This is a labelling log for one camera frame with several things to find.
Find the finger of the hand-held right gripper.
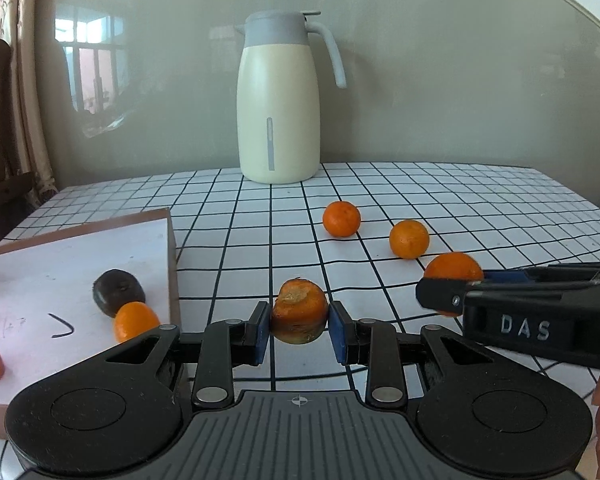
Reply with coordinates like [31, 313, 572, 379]
[482, 261, 600, 284]
[415, 278, 600, 317]

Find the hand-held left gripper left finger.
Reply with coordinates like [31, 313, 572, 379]
[103, 301, 273, 408]

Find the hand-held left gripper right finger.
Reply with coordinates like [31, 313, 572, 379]
[328, 301, 497, 408]

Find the large dark orange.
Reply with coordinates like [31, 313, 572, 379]
[424, 252, 485, 317]

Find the carrot stub with brown top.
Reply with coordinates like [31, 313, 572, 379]
[271, 277, 329, 345]

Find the small orange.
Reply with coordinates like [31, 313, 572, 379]
[114, 301, 162, 344]
[322, 200, 361, 238]
[389, 220, 430, 260]

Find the dark brown round fruit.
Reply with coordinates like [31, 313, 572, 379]
[92, 269, 145, 318]

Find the white cutting board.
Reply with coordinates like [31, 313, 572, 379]
[0, 207, 182, 441]

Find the white black-checked tablecloth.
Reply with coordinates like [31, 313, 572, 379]
[0, 161, 600, 480]

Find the cream thermos jug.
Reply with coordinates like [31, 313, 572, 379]
[236, 10, 347, 184]

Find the beige patterned curtain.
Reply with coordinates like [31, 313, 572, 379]
[0, 0, 61, 202]

